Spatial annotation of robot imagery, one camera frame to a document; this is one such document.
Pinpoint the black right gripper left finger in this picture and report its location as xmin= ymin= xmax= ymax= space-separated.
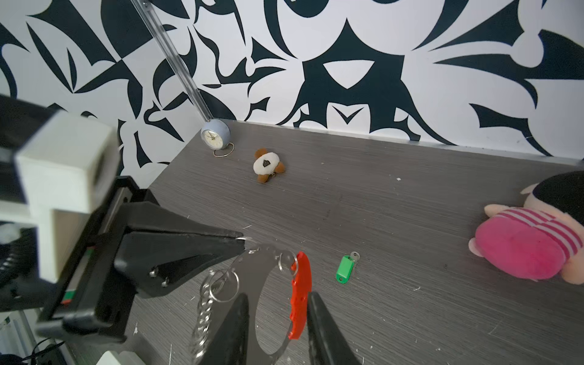
xmin=199 ymin=294 xmax=250 ymax=365

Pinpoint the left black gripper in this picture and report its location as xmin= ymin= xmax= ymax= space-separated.
xmin=35 ymin=176 xmax=245 ymax=342

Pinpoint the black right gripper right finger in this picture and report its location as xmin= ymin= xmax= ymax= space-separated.
xmin=307 ymin=291 xmax=359 ymax=365

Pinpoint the red key tag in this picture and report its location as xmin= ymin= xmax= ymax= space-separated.
xmin=287 ymin=252 xmax=313 ymax=340

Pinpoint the green key tag with key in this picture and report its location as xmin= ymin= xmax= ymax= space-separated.
xmin=335 ymin=251 xmax=360 ymax=284

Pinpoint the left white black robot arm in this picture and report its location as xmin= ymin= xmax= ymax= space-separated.
xmin=1 ymin=96 xmax=244 ymax=343

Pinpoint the white rectangular box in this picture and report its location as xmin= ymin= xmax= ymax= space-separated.
xmin=97 ymin=351 xmax=145 ymax=365

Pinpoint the brown white plush dog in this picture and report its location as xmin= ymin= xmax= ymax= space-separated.
xmin=252 ymin=148 xmax=286 ymax=183

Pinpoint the pink plush doll black hat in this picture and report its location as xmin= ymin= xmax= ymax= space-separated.
xmin=468 ymin=171 xmax=583 ymax=285

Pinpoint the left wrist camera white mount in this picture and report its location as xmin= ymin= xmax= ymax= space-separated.
xmin=1 ymin=111 xmax=120 ymax=283

